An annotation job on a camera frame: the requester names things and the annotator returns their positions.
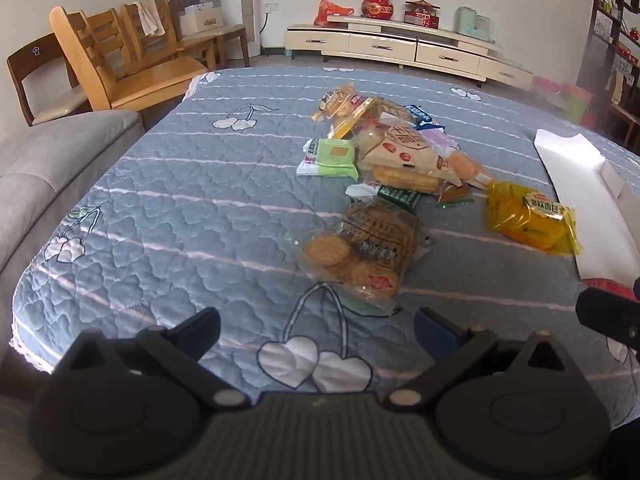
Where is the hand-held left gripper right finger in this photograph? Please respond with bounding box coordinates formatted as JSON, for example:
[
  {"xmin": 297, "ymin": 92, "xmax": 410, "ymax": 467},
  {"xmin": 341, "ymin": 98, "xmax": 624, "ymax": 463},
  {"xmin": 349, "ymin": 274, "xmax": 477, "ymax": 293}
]
[{"xmin": 385, "ymin": 306, "xmax": 575, "ymax": 413}]

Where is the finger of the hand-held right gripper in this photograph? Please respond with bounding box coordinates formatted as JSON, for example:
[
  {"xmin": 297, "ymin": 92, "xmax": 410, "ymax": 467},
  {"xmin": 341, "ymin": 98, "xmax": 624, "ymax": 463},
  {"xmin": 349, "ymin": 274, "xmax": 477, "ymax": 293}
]
[{"xmin": 575, "ymin": 286, "xmax": 640, "ymax": 350}]

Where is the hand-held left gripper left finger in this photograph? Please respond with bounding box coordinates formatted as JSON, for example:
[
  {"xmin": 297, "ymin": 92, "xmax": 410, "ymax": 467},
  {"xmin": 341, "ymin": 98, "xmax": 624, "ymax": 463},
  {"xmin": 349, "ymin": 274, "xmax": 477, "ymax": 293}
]
[{"xmin": 64, "ymin": 306, "xmax": 251, "ymax": 413}]

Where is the round cookie clear packet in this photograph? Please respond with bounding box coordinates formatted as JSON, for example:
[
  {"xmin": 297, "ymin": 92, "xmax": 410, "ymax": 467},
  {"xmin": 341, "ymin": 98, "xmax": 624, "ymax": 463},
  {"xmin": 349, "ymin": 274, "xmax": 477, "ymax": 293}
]
[{"xmin": 299, "ymin": 199, "xmax": 435, "ymax": 317}]

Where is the yellow snack packet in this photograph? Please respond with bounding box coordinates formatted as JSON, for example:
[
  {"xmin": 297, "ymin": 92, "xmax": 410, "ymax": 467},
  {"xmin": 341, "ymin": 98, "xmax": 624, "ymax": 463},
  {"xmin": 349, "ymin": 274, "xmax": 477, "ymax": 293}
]
[{"xmin": 484, "ymin": 179, "xmax": 585, "ymax": 259}]

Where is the white cardboard box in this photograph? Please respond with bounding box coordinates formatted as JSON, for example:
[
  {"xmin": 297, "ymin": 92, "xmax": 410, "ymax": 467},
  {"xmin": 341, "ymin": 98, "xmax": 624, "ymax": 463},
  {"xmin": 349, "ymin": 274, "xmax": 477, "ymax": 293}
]
[{"xmin": 532, "ymin": 129, "xmax": 640, "ymax": 281}]

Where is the dark green snack packet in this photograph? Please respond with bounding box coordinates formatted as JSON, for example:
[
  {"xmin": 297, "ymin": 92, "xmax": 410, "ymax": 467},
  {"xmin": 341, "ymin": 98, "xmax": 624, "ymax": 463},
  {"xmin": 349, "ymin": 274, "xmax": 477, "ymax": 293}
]
[{"xmin": 346, "ymin": 182, "xmax": 426, "ymax": 212}]

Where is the pale cracker packet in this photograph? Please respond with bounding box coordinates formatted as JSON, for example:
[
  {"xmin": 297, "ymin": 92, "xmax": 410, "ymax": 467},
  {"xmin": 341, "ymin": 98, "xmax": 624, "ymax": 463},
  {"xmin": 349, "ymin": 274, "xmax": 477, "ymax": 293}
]
[{"xmin": 444, "ymin": 149, "xmax": 494, "ymax": 192}]

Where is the beige packet red label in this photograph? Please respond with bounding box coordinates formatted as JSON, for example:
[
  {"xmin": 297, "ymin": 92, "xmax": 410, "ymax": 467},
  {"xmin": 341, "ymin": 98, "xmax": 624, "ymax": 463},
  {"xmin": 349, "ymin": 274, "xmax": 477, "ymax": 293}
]
[{"xmin": 359, "ymin": 122, "xmax": 466, "ymax": 195}]

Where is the purple snack packet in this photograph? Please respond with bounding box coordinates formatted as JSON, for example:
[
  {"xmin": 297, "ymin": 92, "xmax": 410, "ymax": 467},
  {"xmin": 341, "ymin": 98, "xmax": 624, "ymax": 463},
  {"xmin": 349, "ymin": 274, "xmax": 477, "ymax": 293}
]
[{"xmin": 415, "ymin": 125, "xmax": 460, "ymax": 153}]

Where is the blue snack packet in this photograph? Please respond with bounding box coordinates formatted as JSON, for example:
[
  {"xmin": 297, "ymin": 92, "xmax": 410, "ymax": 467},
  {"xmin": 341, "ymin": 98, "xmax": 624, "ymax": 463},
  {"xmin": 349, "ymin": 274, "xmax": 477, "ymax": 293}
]
[{"xmin": 402, "ymin": 104, "xmax": 435, "ymax": 127}]

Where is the orange long snack packet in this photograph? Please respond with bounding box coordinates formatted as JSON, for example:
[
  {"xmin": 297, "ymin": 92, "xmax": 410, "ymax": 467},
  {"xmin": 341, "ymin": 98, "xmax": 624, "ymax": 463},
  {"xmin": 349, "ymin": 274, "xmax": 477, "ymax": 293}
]
[{"xmin": 327, "ymin": 97, "xmax": 381, "ymax": 141}]

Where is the clear biscuit packet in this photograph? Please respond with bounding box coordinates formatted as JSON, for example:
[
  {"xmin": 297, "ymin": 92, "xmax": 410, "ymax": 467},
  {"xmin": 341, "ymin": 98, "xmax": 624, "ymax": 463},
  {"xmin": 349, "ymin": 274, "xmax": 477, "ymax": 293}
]
[{"xmin": 312, "ymin": 85, "xmax": 377, "ymax": 122}]

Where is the blue quilted cherry blanket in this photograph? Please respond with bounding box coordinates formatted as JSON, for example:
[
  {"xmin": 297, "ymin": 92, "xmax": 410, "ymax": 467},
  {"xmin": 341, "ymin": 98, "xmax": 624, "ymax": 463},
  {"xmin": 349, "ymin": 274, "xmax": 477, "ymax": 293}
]
[{"xmin": 10, "ymin": 66, "xmax": 640, "ymax": 480}]

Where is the green plastic bin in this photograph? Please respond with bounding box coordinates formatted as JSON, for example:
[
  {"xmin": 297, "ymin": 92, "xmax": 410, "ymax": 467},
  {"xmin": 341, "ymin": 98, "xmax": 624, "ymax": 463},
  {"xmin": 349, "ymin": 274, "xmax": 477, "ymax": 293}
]
[{"xmin": 560, "ymin": 82, "xmax": 596, "ymax": 123}]

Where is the grey sofa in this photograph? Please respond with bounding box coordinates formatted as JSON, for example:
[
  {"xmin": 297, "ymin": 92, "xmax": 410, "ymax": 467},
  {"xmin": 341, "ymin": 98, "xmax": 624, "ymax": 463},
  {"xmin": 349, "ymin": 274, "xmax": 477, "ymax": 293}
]
[{"xmin": 0, "ymin": 109, "xmax": 147, "ymax": 341}]

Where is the pink plastic basket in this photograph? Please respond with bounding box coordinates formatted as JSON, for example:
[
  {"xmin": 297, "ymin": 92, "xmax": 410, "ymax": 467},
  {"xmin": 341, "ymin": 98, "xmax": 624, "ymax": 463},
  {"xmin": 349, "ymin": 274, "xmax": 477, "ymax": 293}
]
[{"xmin": 532, "ymin": 76, "xmax": 562, "ymax": 106}]

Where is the light wooden chair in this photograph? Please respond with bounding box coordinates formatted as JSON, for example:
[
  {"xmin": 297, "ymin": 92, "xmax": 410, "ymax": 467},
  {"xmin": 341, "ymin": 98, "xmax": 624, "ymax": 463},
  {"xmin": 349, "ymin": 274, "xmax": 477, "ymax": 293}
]
[
  {"xmin": 49, "ymin": 6, "xmax": 209, "ymax": 112},
  {"xmin": 80, "ymin": 7, "xmax": 188, "ymax": 78},
  {"xmin": 120, "ymin": 0, "xmax": 217, "ymax": 72}
]

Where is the dark shelf unit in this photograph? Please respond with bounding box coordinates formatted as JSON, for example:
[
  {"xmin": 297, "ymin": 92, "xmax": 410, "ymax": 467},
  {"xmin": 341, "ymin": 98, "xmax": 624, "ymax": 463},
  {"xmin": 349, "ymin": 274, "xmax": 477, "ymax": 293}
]
[{"xmin": 575, "ymin": 0, "xmax": 640, "ymax": 151}]

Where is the cream tv cabinet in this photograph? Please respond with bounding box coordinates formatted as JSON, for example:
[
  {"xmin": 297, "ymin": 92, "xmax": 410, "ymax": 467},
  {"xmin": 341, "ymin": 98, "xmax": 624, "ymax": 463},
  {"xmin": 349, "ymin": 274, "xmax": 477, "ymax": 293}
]
[{"xmin": 284, "ymin": 14, "xmax": 535, "ymax": 92}]

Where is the dark wooden cushioned chair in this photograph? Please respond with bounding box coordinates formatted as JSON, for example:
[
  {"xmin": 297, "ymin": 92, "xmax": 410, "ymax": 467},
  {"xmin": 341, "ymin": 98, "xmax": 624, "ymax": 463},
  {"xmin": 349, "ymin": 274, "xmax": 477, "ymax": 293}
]
[{"xmin": 166, "ymin": 0, "xmax": 251, "ymax": 68}]

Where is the mint green appliance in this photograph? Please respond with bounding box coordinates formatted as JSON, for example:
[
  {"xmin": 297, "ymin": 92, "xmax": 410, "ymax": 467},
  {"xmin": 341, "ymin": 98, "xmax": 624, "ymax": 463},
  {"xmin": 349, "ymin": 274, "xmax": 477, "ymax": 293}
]
[{"xmin": 454, "ymin": 6, "xmax": 496, "ymax": 42}]

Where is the white printed carton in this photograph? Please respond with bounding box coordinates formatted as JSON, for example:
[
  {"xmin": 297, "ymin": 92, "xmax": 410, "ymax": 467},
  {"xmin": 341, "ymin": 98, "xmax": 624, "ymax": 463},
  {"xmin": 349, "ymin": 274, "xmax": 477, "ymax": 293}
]
[{"xmin": 179, "ymin": 2, "xmax": 224, "ymax": 36}]

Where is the red ornate gift box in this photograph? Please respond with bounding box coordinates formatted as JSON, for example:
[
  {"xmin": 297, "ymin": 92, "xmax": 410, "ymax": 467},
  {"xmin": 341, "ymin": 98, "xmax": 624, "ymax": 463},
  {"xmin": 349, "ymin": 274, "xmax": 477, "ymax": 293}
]
[{"xmin": 404, "ymin": 0, "xmax": 442, "ymax": 30}]

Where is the white towel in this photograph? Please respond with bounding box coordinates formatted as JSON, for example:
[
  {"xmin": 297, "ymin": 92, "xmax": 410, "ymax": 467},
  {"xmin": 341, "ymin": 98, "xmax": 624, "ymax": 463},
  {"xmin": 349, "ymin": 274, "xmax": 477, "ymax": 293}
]
[{"xmin": 137, "ymin": 0, "xmax": 167, "ymax": 38}]

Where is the dark wooden chair white emblem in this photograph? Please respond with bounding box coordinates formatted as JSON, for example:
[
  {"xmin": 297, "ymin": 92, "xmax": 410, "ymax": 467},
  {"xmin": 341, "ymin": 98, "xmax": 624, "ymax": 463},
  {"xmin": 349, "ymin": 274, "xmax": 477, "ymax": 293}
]
[{"xmin": 6, "ymin": 32, "xmax": 93, "ymax": 127}]

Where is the red round jar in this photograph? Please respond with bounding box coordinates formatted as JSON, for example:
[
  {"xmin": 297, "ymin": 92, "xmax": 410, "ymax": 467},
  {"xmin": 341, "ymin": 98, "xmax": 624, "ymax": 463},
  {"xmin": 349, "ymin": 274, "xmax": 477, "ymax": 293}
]
[{"xmin": 362, "ymin": 0, "xmax": 396, "ymax": 21}]

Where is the white standing air conditioner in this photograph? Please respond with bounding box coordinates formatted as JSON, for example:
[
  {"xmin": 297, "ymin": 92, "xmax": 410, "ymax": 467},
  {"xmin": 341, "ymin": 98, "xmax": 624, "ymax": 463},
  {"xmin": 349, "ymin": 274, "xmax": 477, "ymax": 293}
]
[{"xmin": 218, "ymin": 0, "xmax": 261, "ymax": 58}]

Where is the red plastic bag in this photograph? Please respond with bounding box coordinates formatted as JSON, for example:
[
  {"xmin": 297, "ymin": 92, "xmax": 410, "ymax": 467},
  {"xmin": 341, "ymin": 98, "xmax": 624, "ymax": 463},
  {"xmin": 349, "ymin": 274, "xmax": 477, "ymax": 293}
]
[{"xmin": 313, "ymin": 0, "xmax": 355, "ymax": 27}]

